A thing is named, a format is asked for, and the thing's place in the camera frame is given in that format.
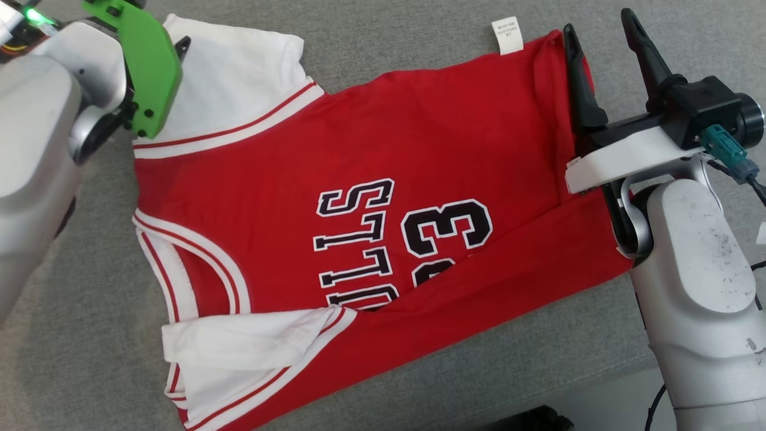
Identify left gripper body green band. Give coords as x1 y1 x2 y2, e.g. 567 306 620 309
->
0 0 184 140

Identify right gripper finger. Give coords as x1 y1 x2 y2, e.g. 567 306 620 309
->
620 7 673 114
562 23 610 136

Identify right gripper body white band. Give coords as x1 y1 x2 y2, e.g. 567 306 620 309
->
565 113 711 196

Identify red basketball jersey white sleeves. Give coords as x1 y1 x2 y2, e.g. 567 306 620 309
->
132 13 635 431

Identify black textured object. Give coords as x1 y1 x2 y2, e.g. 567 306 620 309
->
478 405 575 431

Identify right teal cable connector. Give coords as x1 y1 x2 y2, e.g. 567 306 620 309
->
700 124 761 184

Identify right thin black cable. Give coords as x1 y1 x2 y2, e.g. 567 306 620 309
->
706 159 766 208

